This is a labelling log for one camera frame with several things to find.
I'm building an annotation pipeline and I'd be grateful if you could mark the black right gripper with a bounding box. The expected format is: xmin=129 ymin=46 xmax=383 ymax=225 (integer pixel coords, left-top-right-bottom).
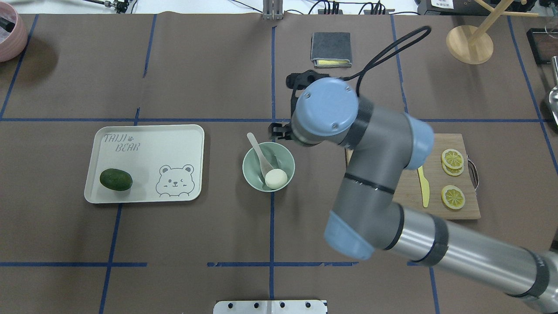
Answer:
xmin=268 ymin=123 xmax=293 ymax=141

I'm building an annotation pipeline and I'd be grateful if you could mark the translucent white plastic spoon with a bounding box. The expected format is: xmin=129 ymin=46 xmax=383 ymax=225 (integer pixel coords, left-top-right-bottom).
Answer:
xmin=246 ymin=133 xmax=274 ymax=177

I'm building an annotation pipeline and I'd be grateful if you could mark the white steamed bun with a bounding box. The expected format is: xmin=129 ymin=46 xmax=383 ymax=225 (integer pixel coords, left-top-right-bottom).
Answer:
xmin=264 ymin=169 xmax=288 ymax=190

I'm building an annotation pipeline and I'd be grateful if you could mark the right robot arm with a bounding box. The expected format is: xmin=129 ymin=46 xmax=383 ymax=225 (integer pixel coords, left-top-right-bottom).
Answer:
xmin=269 ymin=70 xmax=557 ymax=314

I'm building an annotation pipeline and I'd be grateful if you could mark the mint green bowl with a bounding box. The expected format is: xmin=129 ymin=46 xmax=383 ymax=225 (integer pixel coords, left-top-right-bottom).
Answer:
xmin=242 ymin=142 xmax=296 ymax=192

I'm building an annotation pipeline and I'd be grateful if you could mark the pink bowl of ice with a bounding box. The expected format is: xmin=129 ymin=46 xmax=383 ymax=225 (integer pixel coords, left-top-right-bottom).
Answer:
xmin=0 ymin=2 xmax=28 ymax=62

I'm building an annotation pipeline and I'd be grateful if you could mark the folded grey yellow cloth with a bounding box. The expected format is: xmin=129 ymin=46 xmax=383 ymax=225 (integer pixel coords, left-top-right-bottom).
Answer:
xmin=310 ymin=32 xmax=353 ymax=68

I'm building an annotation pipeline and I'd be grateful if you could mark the white bear serving tray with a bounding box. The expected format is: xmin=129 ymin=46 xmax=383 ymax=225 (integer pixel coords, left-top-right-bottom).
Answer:
xmin=84 ymin=124 xmax=205 ymax=204

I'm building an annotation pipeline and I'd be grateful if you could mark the yellow plastic knife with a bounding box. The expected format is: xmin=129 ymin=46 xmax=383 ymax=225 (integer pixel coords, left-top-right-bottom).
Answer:
xmin=417 ymin=166 xmax=430 ymax=208

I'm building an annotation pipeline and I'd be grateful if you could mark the upper lemon slice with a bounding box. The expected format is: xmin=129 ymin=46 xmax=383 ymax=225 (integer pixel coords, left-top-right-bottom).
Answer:
xmin=441 ymin=149 xmax=464 ymax=170

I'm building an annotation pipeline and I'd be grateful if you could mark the lemon slice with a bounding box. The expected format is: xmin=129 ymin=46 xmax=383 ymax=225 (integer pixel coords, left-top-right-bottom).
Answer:
xmin=441 ymin=185 xmax=466 ymax=211
xmin=441 ymin=164 xmax=464 ymax=177
xmin=441 ymin=149 xmax=464 ymax=170

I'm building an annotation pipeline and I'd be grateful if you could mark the bamboo cutting board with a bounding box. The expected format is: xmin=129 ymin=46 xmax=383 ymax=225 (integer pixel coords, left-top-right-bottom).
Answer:
xmin=344 ymin=133 xmax=481 ymax=220

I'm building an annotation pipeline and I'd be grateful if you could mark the middle lemon slice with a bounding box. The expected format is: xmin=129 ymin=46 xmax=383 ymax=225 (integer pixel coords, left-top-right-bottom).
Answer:
xmin=441 ymin=164 xmax=464 ymax=177

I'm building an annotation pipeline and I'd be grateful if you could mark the green avocado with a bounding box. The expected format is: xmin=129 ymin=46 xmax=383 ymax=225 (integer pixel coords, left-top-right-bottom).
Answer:
xmin=99 ymin=168 xmax=133 ymax=191

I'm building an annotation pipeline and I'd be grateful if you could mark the lower lemon slice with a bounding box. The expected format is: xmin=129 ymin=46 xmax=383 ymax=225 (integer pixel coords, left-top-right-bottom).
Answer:
xmin=441 ymin=185 xmax=466 ymax=211

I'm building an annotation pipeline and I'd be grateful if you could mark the wooden mug tree stand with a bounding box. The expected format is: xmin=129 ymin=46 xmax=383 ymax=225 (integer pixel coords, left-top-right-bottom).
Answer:
xmin=445 ymin=0 xmax=539 ymax=65

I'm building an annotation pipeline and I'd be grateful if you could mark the metal scoop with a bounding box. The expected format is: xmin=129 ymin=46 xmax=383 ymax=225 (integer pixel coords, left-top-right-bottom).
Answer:
xmin=548 ymin=56 xmax=558 ymax=126

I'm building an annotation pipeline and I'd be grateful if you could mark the dark wooden tray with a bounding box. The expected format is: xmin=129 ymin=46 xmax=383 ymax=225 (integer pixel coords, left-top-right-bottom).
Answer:
xmin=526 ymin=28 xmax=558 ymax=65

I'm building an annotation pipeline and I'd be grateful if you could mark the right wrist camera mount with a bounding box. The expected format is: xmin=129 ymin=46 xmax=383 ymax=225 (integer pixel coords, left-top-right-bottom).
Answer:
xmin=286 ymin=70 xmax=330 ymax=113

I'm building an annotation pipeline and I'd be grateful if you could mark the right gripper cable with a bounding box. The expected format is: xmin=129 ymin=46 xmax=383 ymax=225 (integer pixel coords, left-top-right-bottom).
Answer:
xmin=340 ymin=25 xmax=432 ymax=96

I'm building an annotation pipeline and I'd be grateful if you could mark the aluminium frame post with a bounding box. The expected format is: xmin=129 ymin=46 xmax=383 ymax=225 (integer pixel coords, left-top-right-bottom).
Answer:
xmin=262 ymin=0 xmax=284 ymax=20

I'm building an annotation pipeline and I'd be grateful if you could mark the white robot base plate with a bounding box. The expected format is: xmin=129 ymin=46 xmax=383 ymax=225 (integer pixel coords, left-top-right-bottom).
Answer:
xmin=213 ymin=300 xmax=328 ymax=314

